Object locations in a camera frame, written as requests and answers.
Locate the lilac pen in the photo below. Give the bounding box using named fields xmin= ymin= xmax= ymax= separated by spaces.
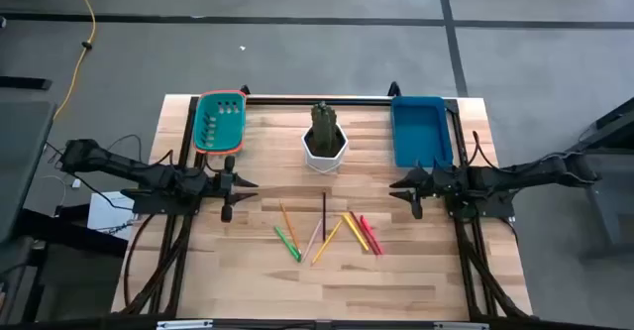
xmin=300 ymin=218 xmax=323 ymax=264

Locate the yellow pencil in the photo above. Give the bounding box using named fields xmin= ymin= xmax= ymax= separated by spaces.
xmin=310 ymin=219 xmax=344 ymax=266

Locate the yellow cable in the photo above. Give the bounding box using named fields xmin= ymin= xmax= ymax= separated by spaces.
xmin=53 ymin=0 xmax=98 ymax=121

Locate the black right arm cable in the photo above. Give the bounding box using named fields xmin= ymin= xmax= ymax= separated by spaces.
xmin=470 ymin=130 xmax=499 ymax=168

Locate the black aluminium table frame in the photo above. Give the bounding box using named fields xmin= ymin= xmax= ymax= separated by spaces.
xmin=111 ymin=81 xmax=534 ymax=321

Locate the blue plastic tray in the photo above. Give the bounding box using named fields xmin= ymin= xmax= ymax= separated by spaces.
xmin=390 ymin=95 xmax=455 ymax=168

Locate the yellow pen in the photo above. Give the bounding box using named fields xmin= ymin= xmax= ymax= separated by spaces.
xmin=341 ymin=212 xmax=370 ymax=253

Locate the dark desk with legs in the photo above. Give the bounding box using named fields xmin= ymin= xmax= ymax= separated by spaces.
xmin=577 ymin=96 xmax=634 ymax=262

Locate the orange pencil with eraser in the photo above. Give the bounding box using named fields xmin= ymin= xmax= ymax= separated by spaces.
xmin=278 ymin=201 xmax=302 ymax=255

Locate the silver bracket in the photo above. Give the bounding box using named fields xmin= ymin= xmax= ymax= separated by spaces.
xmin=156 ymin=319 xmax=214 ymax=330
xmin=433 ymin=321 xmax=490 ymax=330

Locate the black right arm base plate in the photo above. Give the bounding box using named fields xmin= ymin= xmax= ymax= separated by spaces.
xmin=444 ymin=178 xmax=516 ymax=220

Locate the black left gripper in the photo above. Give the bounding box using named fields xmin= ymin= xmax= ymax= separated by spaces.
xmin=190 ymin=155 xmax=259 ymax=224

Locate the white paper sheet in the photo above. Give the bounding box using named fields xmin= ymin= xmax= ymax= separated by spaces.
xmin=87 ymin=191 xmax=136 ymax=241

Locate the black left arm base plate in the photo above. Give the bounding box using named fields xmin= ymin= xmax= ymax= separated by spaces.
xmin=121 ymin=186 xmax=204 ymax=217

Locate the pink pen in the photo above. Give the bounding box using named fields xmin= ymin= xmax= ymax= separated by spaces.
xmin=359 ymin=214 xmax=385 ymax=256

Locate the black floor bar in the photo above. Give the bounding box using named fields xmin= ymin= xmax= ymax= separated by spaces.
xmin=0 ymin=75 xmax=53 ymax=91

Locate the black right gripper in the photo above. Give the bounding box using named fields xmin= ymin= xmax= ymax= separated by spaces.
xmin=389 ymin=161 xmax=470 ymax=221

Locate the green basket orange rim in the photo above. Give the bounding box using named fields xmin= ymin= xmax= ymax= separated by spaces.
xmin=191 ymin=89 xmax=248 ymax=156

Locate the black cable loop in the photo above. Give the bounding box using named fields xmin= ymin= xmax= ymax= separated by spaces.
xmin=123 ymin=213 xmax=156 ymax=307

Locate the green pen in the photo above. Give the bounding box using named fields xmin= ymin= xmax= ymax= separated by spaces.
xmin=273 ymin=226 xmax=302 ymax=263

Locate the white hexagonal plant pot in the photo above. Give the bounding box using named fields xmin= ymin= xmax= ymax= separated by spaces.
xmin=301 ymin=123 xmax=350 ymax=174

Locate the green cactus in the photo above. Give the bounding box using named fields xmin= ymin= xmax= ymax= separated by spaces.
xmin=310 ymin=101 xmax=339 ymax=157

